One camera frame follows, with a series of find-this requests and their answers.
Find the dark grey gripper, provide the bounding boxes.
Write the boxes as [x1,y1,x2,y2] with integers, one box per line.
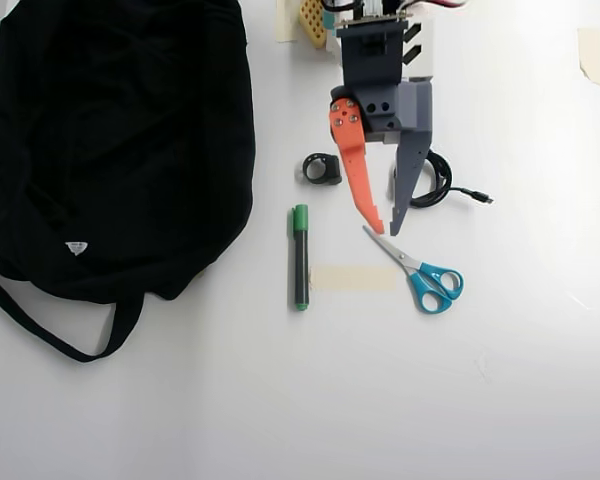
[328,23,434,237]

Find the green marker pen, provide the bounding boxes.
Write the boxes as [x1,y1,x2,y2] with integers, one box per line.
[287,203,312,313]

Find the black fabric bag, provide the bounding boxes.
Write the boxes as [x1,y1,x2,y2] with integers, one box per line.
[0,0,258,364]

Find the wide beige masking tape strip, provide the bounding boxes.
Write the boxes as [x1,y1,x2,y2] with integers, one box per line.
[309,264,398,295]

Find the yellow perforated base part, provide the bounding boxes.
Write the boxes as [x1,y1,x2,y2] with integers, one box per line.
[298,0,328,51]

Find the black plastic ring clip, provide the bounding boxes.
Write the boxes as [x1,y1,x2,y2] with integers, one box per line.
[301,152,343,187]

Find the black braided usb cable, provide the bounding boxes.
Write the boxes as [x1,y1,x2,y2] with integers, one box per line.
[390,148,495,210]

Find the blue handled scissors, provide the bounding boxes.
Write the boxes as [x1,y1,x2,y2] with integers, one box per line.
[362,225,465,315]

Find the camera circuit board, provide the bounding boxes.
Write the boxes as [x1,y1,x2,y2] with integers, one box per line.
[332,13,413,28]

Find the white red servo wire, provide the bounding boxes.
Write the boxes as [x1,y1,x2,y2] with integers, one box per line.
[404,0,474,12]

